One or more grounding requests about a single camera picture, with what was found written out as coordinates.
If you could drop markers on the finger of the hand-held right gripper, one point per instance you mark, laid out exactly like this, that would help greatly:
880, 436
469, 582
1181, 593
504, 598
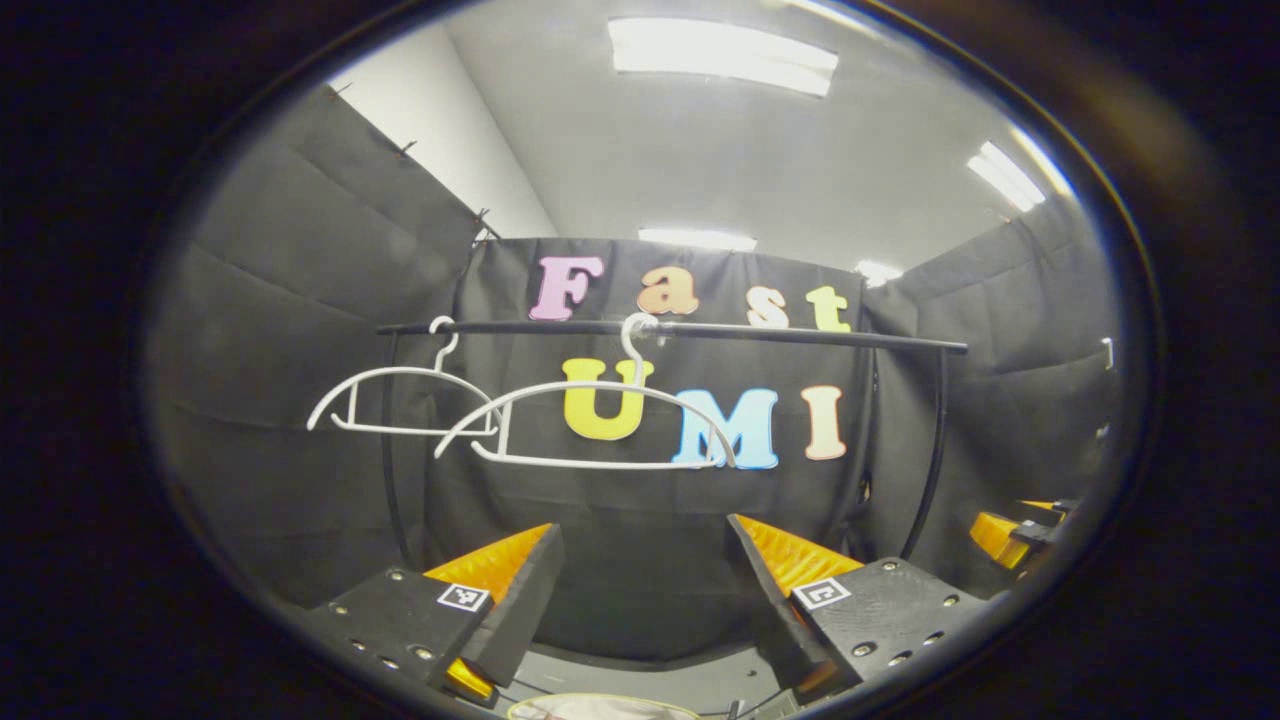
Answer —
995, 540

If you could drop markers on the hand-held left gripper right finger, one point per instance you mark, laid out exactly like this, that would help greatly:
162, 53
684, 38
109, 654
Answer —
765, 600

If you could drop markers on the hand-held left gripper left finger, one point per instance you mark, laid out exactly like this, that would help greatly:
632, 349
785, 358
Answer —
520, 610

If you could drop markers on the white plastic hanger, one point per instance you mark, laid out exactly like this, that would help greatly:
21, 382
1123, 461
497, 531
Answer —
400, 370
590, 385

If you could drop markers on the black backdrop cloth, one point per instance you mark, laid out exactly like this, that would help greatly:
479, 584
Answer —
250, 300

